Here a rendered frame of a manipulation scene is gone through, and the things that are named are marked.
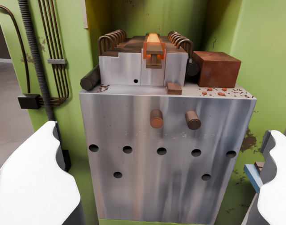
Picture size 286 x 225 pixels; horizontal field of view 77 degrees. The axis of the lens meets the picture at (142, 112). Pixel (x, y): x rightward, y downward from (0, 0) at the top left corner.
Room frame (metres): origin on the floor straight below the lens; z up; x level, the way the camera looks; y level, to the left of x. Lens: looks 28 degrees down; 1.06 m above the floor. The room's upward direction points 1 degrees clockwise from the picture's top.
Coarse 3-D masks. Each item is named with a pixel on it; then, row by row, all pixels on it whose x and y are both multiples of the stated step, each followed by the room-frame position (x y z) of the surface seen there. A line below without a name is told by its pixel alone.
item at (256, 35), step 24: (216, 0) 0.77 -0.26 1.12; (240, 0) 0.56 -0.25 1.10; (264, 0) 0.55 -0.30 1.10; (216, 24) 0.72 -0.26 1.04; (240, 24) 0.55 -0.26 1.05; (264, 24) 0.55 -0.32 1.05; (216, 48) 0.67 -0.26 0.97; (240, 48) 0.55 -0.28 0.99; (264, 48) 0.54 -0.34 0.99; (240, 72) 0.55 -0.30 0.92; (264, 72) 0.54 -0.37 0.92; (264, 96) 0.54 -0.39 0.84; (264, 120) 0.54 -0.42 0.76; (240, 168) 0.54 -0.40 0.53; (240, 192) 0.54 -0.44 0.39; (240, 216) 0.54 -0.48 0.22
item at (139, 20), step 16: (112, 0) 0.90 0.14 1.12; (128, 0) 0.90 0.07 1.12; (144, 0) 0.90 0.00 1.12; (160, 0) 0.89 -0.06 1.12; (176, 0) 0.89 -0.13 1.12; (192, 0) 0.89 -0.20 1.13; (112, 16) 0.90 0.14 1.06; (128, 16) 0.90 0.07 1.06; (144, 16) 0.90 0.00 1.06; (160, 16) 0.89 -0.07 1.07; (176, 16) 0.89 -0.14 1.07; (192, 16) 0.89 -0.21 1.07; (128, 32) 0.90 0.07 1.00; (144, 32) 0.90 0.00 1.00; (160, 32) 0.89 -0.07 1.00; (192, 32) 0.89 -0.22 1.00
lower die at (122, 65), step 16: (128, 48) 0.48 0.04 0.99; (112, 64) 0.42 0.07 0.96; (128, 64) 0.42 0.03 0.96; (144, 64) 0.42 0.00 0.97; (176, 64) 0.41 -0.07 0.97; (112, 80) 0.42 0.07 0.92; (128, 80) 0.42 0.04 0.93; (144, 80) 0.42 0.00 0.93; (160, 80) 0.41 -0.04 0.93; (176, 80) 0.41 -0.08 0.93
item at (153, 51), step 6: (150, 36) 0.61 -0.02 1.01; (156, 36) 0.61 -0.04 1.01; (144, 42) 0.40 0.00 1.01; (150, 42) 0.40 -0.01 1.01; (156, 42) 0.40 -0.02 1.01; (162, 42) 0.41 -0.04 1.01; (144, 48) 0.40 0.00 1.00; (150, 48) 0.34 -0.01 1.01; (156, 48) 0.34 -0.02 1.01; (162, 48) 0.40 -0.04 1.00; (144, 54) 0.40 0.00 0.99; (150, 54) 0.31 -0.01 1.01; (156, 54) 0.31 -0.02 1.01; (162, 54) 0.31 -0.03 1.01; (150, 60) 0.35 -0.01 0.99; (156, 60) 0.31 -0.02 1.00; (150, 66) 0.31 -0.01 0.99; (156, 66) 0.31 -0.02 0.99
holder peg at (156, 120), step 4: (152, 112) 0.34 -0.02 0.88; (156, 112) 0.34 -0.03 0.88; (160, 112) 0.34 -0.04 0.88; (152, 116) 0.33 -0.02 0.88; (156, 116) 0.32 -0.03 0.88; (160, 116) 0.33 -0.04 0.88; (152, 120) 0.31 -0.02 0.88; (156, 120) 0.31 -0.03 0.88; (160, 120) 0.31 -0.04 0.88; (152, 124) 0.31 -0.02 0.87; (156, 124) 0.31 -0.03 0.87; (160, 124) 0.31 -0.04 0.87; (156, 128) 0.32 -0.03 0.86
